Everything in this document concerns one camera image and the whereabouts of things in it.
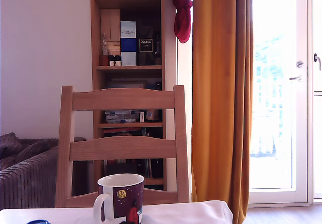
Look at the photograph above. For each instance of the white glass door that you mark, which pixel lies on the white glass door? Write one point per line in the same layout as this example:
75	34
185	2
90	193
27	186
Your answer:
300	133

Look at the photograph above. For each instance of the dark glass bottle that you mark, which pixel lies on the dark glass bottle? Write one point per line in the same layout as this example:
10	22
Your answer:
157	50

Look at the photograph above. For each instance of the wooden bookshelf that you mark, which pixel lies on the wooden bookshelf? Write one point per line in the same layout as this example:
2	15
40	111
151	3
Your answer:
125	0

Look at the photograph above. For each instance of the small dark-capped bottle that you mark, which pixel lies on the small dark-capped bottle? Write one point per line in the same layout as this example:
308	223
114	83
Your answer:
111	61
117	61

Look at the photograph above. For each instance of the blue and white box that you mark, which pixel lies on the blue and white box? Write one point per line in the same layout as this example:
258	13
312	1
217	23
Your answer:
128	45

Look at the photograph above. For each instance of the stacked blue white boxes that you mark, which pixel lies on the stacked blue white boxes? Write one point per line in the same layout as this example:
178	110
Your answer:
120	116

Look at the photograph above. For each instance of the knotted red cloth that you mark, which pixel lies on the knotted red cloth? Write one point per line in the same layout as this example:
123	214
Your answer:
182	20

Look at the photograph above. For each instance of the silver door lock knob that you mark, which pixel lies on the silver door lock knob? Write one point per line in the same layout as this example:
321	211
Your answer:
300	64

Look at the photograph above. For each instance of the beige wooden box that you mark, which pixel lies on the beige wooden box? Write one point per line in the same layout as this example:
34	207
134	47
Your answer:
110	25

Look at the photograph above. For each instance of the wooden chair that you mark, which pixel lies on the wooden chair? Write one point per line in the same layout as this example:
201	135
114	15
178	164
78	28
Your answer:
120	99

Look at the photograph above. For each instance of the small white upright box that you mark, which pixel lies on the small white upright box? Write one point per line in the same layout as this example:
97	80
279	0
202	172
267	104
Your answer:
142	117

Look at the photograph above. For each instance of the clear glass bottle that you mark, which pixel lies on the clear glass bottle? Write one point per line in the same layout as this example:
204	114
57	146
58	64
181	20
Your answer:
104	45

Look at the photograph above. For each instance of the red printed coffee mug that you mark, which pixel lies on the red printed coffee mug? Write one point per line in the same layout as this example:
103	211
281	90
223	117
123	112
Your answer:
125	196

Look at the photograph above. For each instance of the orange curtain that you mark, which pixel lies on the orange curtain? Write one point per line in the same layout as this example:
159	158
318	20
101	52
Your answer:
216	95

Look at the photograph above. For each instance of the black box with label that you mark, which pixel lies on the black box with label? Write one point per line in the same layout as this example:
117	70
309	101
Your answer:
145	45

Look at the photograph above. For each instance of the small brown jar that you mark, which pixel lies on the small brown jar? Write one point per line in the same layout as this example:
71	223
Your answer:
103	60

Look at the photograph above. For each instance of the white tablecloth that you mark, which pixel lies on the white tablecloth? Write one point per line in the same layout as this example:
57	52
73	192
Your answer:
188	212

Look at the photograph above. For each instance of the brown crumpled blanket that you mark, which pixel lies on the brown crumpled blanket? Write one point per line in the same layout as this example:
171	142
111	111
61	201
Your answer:
15	148

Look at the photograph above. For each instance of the blue coffee capsule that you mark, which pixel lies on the blue coffee capsule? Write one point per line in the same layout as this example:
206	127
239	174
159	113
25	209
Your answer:
37	222

